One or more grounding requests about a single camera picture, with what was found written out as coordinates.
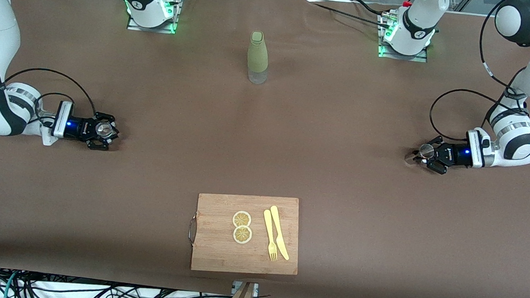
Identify teal floor cable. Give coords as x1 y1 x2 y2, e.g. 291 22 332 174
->
1 270 21 298

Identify yellow plastic fork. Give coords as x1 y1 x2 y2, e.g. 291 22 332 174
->
259 209 282 262

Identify steel jigger measuring cup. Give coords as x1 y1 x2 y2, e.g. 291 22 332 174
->
404 141 436 167

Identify wooden cutting board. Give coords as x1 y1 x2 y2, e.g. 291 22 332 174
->
185 189 304 280

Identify metal bracket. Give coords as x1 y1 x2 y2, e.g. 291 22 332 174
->
232 281 260 296

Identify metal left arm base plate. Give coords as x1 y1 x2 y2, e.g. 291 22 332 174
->
377 11 432 63

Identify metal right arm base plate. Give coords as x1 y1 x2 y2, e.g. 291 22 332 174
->
126 0 181 35

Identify yellow plastic knife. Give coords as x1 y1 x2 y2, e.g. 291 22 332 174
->
266 205 294 261

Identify clear glass shaker cup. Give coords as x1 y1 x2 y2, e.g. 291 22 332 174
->
94 121 120 140

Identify green sleeved glass bottle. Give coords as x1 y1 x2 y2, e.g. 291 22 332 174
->
245 31 272 85

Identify lemon slice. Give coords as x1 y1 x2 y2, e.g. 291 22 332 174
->
232 210 253 229
232 225 253 245

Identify brown table cover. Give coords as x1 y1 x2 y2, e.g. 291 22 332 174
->
0 0 530 298

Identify black cable across table cover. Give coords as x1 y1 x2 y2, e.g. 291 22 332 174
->
302 0 394 30

